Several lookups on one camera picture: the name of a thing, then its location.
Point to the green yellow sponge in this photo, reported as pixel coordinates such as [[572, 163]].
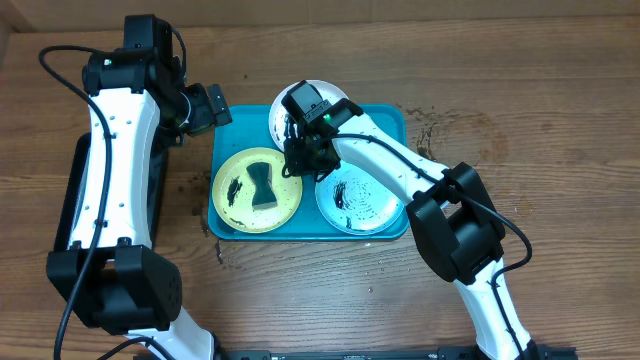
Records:
[[261, 175]]

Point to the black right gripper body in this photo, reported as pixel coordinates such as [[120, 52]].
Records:
[[300, 163]]

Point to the white dirty plate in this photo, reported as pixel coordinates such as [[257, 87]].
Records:
[[280, 107]]

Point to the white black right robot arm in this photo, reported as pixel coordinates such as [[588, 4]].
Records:
[[456, 227]]

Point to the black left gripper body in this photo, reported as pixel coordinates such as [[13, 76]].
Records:
[[197, 111]]

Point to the light blue dirty plate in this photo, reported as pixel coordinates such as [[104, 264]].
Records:
[[357, 205]]

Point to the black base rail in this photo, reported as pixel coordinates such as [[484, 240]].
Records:
[[442, 353]]

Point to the black water basin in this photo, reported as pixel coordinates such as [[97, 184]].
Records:
[[76, 184]]

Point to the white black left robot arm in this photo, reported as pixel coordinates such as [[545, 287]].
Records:
[[103, 262]]

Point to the yellow-green dirty plate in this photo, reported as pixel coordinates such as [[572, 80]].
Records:
[[233, 190]]

